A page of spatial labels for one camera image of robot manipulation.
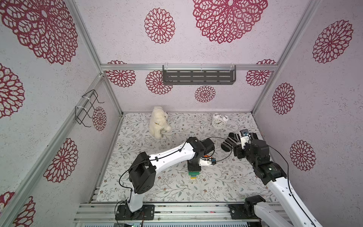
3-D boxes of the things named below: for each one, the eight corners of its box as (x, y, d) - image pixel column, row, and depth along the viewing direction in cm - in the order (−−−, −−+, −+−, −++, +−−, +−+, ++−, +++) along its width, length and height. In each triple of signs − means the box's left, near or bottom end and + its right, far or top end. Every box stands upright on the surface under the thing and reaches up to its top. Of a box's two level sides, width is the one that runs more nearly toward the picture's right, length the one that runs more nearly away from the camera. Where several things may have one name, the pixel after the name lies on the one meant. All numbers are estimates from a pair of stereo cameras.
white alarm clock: (210, 127, 113) (212, 116, 103) (211, 123, 116) (214, 112, 106) (223, 131, 111) (228, 120, 101) (224, 127, 114) (228, 116, 103)
